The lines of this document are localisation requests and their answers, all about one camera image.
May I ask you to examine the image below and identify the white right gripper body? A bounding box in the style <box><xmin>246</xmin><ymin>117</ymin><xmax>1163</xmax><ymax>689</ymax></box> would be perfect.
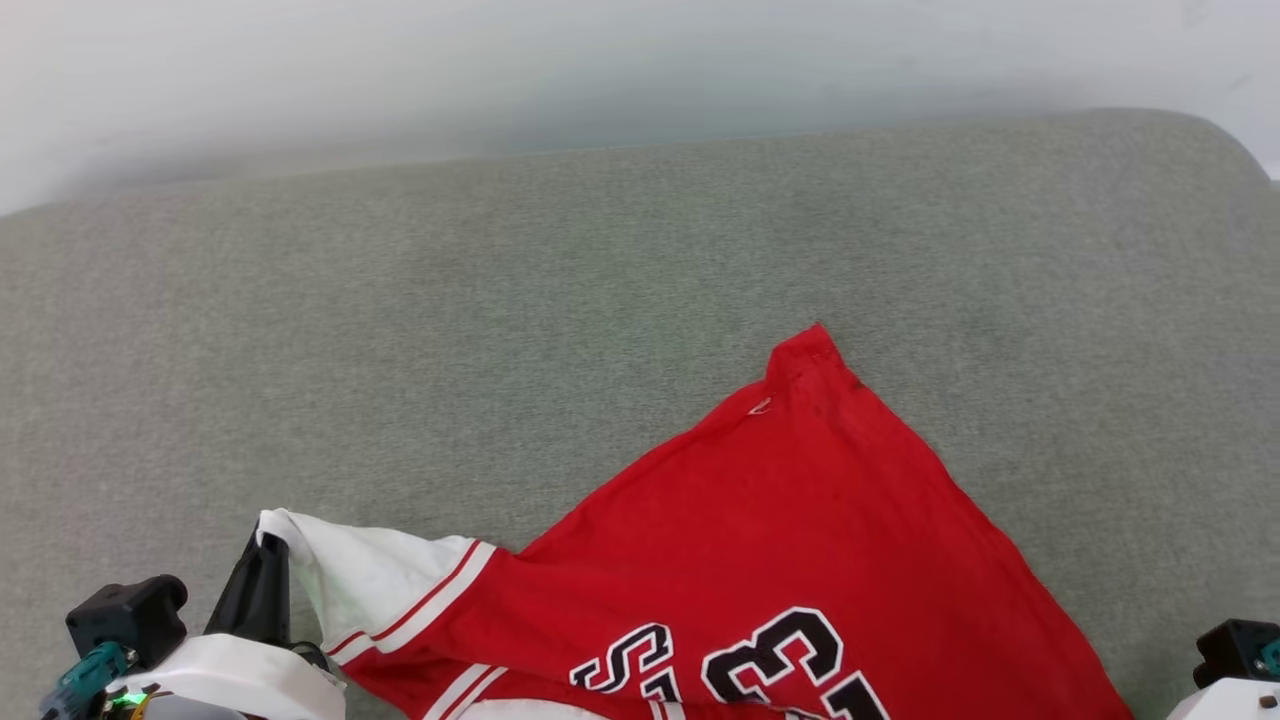
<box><xmin>1165</xmin><ymin>678</ymin><xmax>1280</xmax><ymax>720</ymax></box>

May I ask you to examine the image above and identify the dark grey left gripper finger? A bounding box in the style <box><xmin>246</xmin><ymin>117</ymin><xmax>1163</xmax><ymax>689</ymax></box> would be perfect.
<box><xmin>205</xmin><ymin>530</ymin><xmax>291</xmax><ymax>646</ymax></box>

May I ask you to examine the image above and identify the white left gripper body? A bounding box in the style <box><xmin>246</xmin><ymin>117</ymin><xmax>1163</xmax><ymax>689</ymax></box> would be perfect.
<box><xmin>105</xmin><ymin>633</ymin><xmax>347</xmax><ymax>720</ymax></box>

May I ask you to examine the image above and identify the red basketball jersey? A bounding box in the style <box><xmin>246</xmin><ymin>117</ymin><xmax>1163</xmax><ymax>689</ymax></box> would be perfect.
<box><xmin>258</xmin><ymin>323</ymin><xmax>1136</xmax><ymax>720</ymax></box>

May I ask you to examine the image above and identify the grey upholstered ottoman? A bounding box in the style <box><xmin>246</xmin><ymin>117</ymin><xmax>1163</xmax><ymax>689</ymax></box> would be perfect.
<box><xmin>0</xmin><ymin>108</ymin><xmax>1280</xmax><ymax>720</ymax></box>

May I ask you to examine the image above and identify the teal cable connector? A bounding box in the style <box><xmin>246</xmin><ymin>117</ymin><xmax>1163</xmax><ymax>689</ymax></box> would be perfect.
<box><xmin>40</xmin><ymin>640</ymin><xmax>131</xmax><ymax>720</ymax></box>

